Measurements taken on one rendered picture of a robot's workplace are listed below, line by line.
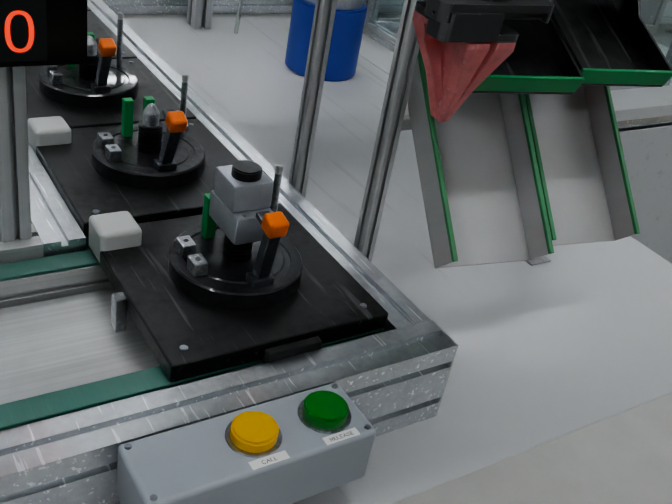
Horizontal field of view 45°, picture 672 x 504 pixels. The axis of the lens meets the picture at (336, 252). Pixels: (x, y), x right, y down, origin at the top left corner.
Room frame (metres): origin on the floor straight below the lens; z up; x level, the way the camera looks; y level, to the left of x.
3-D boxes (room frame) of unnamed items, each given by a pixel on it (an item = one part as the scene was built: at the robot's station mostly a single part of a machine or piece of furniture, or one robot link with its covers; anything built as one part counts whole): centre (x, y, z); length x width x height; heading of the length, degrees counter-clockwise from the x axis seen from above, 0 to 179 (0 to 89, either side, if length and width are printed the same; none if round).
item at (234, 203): (0.72, 0.11, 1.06); 0.08 x 0.04 x 0.07; 37
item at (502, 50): (0.58, -0.05, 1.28); 0.07 x 0.07 x 0.09; 37
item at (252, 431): (0.49, 0.04, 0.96); 0.04 x 0.04 x 0.02
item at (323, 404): (0.53, -0.02, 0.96); 0.04 x 0.04 x 0.02
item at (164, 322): (0.71, 0.10, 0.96); 0.24 x 0.24 x 0.02; 37
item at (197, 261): (0.67, 0.13, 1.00); 0.02 x 0.01 x 0.02; 37
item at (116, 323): (0.64, 0.20, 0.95); 0.01 x 0.01 x 0.04; 37
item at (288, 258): (0.71, 0.10, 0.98); 0.14 x 0.14 x 0.02
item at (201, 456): (0.49, 0.04, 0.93); 0.21 x 0.07 x 0.06; 127
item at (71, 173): (0.92, 0.26, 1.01); 0.24 x 0.24 x 0.13; 37
